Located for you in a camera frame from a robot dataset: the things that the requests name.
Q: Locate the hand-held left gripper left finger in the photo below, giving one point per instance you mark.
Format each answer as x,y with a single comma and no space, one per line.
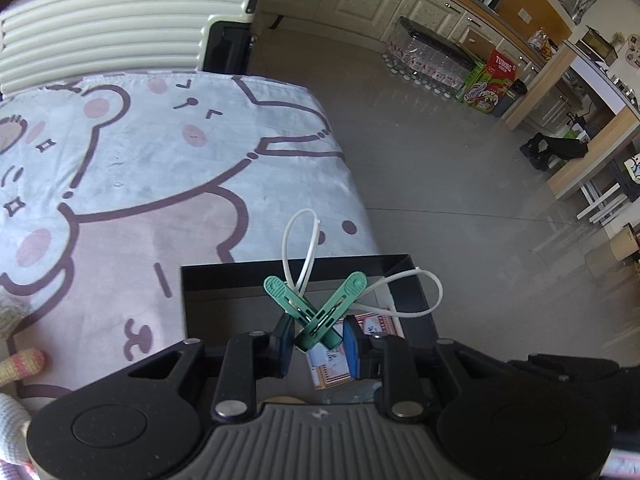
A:
286,355

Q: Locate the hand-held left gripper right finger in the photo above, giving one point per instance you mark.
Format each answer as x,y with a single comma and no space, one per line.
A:
355,350

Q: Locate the red playing card box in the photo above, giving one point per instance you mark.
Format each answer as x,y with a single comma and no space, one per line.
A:
327,370

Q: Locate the black cardboard box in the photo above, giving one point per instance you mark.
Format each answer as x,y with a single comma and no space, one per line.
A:
225,310

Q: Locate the pastel crochet bunny toy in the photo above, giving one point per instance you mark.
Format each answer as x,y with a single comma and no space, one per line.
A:
25,362

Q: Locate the brown cardboard box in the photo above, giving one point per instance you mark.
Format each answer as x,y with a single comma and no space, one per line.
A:
620,245

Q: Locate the wooden bar counter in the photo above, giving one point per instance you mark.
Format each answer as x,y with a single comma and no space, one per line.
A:
590,160

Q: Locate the bear printed blanket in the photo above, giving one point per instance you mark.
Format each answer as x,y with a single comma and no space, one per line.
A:
150,160

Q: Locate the green red drink carton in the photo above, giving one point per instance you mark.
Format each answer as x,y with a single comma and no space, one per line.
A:
487,92

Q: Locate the pack of water bottles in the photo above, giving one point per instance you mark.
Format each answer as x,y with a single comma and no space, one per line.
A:
430,60

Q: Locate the glass tank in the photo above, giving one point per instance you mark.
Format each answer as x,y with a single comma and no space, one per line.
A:
598,45

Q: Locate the clear food bag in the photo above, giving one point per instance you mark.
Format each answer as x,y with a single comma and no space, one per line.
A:
541,40

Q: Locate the cream ribbed suitcase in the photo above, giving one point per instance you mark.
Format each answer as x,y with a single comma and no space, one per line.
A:
100,25

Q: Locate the white chair frame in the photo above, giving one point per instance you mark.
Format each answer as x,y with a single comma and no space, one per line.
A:
602,202

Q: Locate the cluster of wall photos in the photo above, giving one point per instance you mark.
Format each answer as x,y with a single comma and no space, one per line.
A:
632,50

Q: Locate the white wall socket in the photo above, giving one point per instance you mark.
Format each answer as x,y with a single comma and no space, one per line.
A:
524,15

